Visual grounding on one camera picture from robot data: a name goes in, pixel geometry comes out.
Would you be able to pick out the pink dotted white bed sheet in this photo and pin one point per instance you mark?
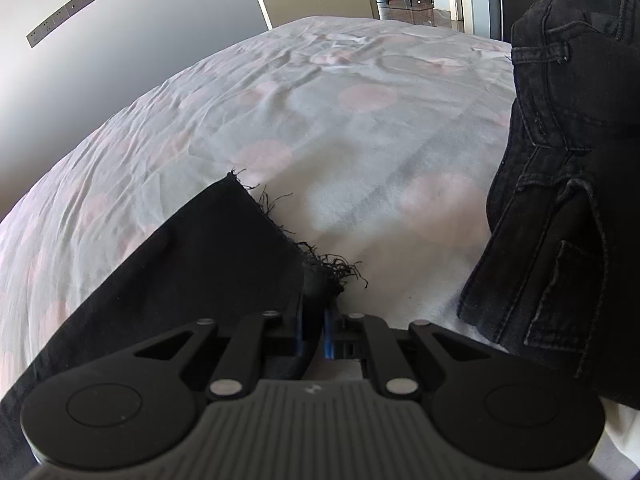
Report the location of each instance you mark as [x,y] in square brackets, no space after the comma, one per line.
[300,125]

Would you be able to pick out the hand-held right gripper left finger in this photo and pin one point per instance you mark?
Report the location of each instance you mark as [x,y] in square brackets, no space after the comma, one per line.
[299,332]

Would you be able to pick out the white wall socket strip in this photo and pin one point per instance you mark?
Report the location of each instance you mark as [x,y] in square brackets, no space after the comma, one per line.
[64,15]

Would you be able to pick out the black jeans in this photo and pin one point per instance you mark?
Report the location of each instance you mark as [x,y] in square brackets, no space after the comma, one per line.
[555,220]

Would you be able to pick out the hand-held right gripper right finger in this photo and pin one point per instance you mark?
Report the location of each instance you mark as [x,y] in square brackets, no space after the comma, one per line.
[329,335]

